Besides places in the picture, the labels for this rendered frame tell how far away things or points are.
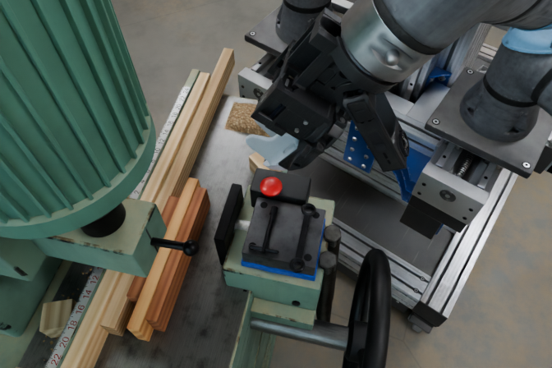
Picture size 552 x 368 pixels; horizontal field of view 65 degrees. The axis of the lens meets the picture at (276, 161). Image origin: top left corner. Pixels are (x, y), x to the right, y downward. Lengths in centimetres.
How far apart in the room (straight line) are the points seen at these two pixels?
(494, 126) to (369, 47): 65
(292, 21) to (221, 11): 161
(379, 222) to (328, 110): 113
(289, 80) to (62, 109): 20
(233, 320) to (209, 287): 6
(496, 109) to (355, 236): 68
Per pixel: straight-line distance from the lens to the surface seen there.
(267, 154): 48
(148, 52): 245
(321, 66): 38
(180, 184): 72
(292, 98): 39
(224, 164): 76
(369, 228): 150
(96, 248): 53
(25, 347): 83
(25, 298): 80
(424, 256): 150
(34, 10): 27
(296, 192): 59
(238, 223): 62
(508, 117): 97
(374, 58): 35
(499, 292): 179
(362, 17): 35
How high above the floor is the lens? 151
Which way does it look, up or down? 54 degrees down
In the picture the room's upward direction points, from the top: straight up
